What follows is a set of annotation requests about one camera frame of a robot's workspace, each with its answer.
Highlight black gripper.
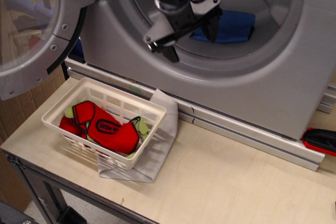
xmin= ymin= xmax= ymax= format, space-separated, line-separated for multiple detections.
xmin=143 ymin=0 xmax=223 ymax=62

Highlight blue cloth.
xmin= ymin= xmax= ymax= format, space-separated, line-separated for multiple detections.
xmin=189 ymin=9 xmax=256 ymax=44

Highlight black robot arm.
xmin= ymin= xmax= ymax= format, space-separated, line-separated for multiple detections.
xmin=143 ymin=0 xmax=222 ymax=62

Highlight grey toy washing machine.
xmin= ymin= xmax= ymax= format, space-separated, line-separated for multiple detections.
xmin=81 ymin=0 xmax=335 ymax=138

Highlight white plastic laundry basket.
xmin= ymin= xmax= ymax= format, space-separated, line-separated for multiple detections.
xmin=42 ymin=78 xmax=166 ymax=170

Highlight round transparent machine door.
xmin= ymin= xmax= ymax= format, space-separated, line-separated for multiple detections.
xmin=1 ymin=0 xmax=96 ymax=100

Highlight grey folded cloth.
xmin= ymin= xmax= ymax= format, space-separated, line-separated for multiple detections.
xmin=97 ymin=89 xmax=178 ymax=183

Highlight red little tikes garment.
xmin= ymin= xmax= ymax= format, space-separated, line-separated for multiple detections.
xmin=59 ymin=100 xmax=140 ymax=155

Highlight red and black tool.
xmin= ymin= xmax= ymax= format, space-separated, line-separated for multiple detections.
xmin=302 ymin=128 xmax=335 ymax=156

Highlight aluminium extrusion rail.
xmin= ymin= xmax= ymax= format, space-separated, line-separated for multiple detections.
xmin=65 ymin=58 xmax=326 ymax=171

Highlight metal table frame leg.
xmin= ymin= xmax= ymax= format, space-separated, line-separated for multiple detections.
xmin=6 ymin=154 xmax=87 ymax=223

